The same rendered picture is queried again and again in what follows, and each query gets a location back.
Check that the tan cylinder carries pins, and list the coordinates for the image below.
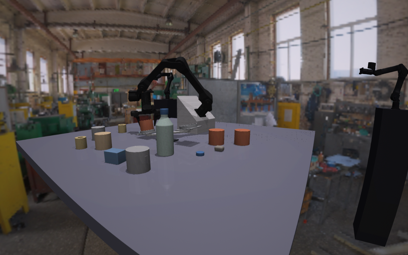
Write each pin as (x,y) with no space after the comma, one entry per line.
(103,140)
(80,142)
(121,128)

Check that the blue block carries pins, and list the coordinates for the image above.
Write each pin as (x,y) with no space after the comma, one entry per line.
(115,156)

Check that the reddish-brown cylinder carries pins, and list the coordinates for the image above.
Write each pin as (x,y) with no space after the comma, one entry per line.
(242,137)
(146,125)
(216,137)

